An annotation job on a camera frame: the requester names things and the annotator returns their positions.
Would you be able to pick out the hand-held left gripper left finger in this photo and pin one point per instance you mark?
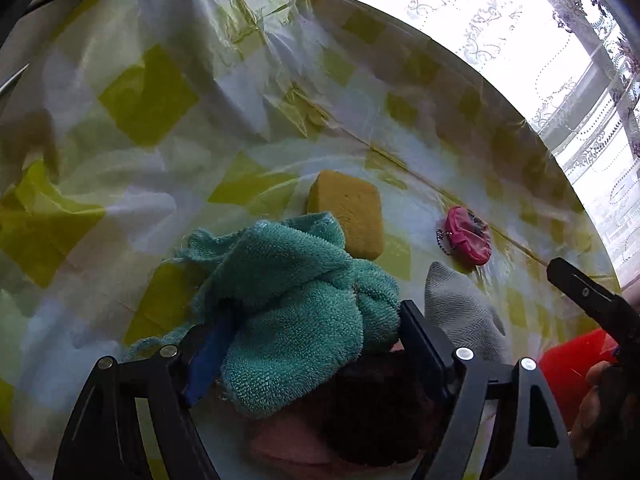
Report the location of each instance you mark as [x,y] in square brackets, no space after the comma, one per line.
[212,355]

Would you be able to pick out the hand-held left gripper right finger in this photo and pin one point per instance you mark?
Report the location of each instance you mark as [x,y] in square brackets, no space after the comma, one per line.
[425,350]

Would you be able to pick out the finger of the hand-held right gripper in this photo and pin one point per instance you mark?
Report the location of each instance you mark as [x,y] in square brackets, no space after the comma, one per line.
[585,295]

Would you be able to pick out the green terry towel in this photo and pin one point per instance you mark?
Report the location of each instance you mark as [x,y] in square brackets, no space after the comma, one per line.
[290,310]

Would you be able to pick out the yellow sponge with white fluff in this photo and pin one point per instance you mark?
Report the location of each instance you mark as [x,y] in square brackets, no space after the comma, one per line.
[345,205]

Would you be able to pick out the person's right hand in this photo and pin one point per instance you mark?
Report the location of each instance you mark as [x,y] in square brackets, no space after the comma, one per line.
[590,410]

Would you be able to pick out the grey herringbone cloth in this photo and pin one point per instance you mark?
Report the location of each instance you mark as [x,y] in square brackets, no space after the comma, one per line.
[460,305]

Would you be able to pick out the red thermos jug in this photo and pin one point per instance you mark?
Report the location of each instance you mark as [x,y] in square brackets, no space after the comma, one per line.
[565,365]

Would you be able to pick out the dark brown towel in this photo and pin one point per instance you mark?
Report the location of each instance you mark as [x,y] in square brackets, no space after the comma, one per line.
[380,410]

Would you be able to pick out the pale pink cloth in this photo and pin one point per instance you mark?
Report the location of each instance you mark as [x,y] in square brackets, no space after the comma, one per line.
[290,447]

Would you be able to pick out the pink coin purse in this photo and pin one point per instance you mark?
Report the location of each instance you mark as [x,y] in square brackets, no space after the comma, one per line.
[465,235]

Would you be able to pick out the yellow checked plastic tablecloth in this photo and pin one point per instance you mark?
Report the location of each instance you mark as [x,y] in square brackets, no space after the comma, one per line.
[150,160]

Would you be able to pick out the sheer embroidered lace curtain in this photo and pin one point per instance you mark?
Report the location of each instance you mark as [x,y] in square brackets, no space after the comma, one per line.
[500,10]

